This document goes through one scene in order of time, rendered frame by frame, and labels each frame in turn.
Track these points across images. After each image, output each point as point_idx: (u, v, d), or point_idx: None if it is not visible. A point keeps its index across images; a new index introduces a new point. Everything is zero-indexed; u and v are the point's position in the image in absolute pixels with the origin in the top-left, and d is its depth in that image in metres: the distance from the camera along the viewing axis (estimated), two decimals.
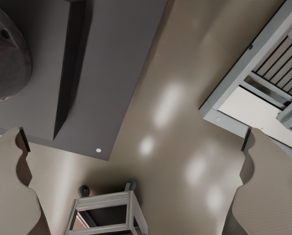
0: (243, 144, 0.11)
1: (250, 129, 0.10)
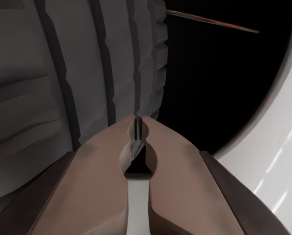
0: (140, 134, 0.12)
1: (141, 118, 0.11)
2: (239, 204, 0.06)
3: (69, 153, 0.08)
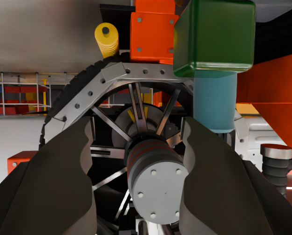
0: (181, 133, 0.12)
1: (185, 119, 0.11)
2: (281, 222, 0.06)
3: (22, 163, 0.08)
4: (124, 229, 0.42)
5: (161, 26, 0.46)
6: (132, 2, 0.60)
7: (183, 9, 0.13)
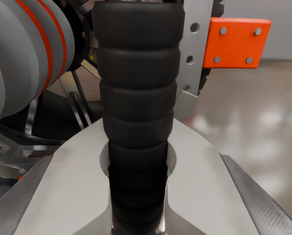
0: None
1: None
2: (260, 212, 0.06)
3: (45, 157, 0.08)
4: None
5: None
6: None
7: None
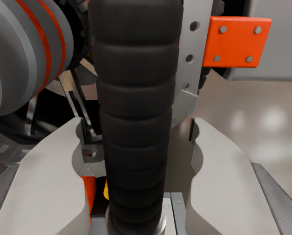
0: (190, 134, 0.12)
1: (193, 119, 0.11)
2: (290, 227, 0.06)
3: (11, 167, 0.08)
4: None
5: None
6: None
7: None
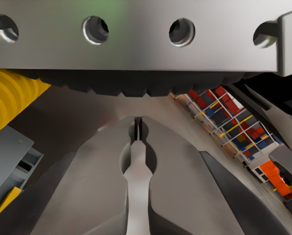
0: (139, 134, 0.12)
1: (141, 119, 0.11)
2: (239, 204, 0.06)
3: (69, 153, 0.08)
4: None
5: None
6: None
7: None
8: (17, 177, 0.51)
